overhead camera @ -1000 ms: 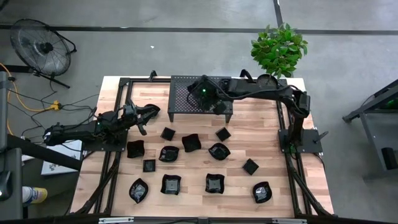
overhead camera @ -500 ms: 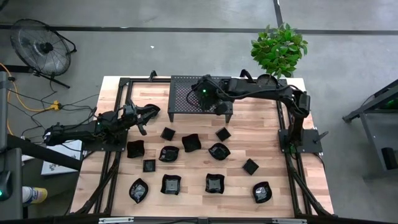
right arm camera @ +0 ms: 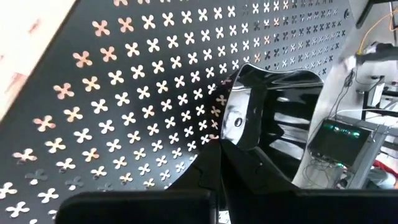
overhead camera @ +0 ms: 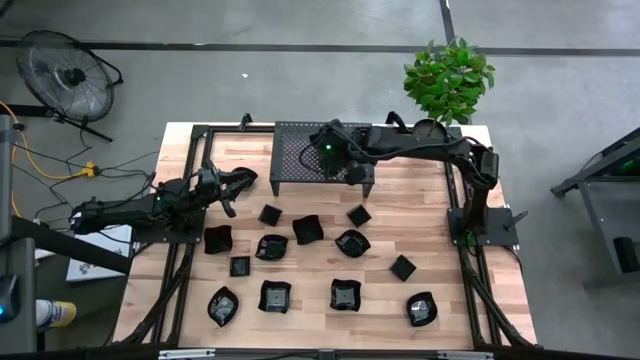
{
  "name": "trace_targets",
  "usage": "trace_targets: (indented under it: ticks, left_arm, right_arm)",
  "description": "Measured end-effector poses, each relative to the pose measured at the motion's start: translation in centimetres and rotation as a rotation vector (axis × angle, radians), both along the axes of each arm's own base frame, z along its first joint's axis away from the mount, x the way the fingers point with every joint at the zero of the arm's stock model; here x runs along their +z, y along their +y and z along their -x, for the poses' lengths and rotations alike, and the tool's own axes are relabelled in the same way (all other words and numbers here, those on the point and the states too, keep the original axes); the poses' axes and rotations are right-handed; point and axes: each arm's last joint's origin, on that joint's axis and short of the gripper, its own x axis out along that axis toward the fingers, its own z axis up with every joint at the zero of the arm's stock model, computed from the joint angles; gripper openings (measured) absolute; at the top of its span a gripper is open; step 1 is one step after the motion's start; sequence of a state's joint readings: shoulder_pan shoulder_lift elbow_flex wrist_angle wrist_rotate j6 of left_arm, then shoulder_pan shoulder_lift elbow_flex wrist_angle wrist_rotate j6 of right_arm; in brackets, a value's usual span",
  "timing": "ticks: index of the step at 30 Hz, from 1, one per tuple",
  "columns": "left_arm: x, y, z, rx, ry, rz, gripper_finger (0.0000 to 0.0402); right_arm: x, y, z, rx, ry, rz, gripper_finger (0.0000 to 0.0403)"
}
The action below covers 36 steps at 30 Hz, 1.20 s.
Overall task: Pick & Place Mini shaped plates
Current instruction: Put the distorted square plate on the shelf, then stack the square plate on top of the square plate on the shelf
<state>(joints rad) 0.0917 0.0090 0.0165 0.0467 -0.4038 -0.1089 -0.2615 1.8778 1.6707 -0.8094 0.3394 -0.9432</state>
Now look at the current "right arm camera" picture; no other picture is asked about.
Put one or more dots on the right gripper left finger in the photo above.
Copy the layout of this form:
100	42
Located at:
140	208

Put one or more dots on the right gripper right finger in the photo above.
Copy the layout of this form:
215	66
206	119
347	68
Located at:
311	208

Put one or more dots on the black wavy square plate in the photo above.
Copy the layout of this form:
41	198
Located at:
280	124

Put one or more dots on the black control box green lights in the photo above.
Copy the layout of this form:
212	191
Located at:
335	146

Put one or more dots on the grey metal cart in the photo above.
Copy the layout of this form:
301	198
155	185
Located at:
363	165

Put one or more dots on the black perforated metal stand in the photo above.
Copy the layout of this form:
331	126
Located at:
129	85

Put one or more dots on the black table frame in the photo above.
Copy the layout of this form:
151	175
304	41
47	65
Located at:
364	14

